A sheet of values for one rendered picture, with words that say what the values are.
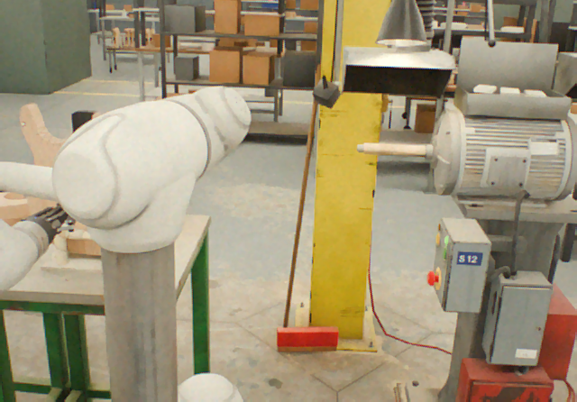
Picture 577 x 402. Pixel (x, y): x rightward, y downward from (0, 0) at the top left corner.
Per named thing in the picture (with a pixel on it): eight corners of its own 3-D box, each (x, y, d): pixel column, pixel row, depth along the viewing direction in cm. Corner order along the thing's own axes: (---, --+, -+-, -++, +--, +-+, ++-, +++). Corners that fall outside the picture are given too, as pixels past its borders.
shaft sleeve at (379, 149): (423, 149, 175) (425, 143, 172) (424, 158, 174) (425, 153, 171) (362, 146, 175) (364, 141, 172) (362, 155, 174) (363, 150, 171)
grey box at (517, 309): (526, 348, 181) (559, 182, 164) (538, 369, 172) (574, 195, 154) (479, 346, 182) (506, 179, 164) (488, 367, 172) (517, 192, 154)
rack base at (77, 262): (152, 252, 174) (152, 249, 174) (137, 277, 160) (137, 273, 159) (63, 247, 175) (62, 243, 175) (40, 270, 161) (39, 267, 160)
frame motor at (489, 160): (546, 186, 188) (561, 106, 180) (581, 217, 163) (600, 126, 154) (420, 180, 189) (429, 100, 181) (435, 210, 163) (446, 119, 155)
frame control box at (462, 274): (507, 296, 172) (521, 214, 163) (532, 336, 151) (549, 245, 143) (424, 291, 172) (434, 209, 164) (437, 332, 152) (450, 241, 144)
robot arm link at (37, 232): (41, 269, 125) (53, 257, 130) (35, 230, 122) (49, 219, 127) (0, 267, 125) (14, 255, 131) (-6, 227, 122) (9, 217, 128)
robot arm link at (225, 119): (159, 115, 100) (107, 132, 88) (236, 61, 92) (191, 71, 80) (198, 182, 101) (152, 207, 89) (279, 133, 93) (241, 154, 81)
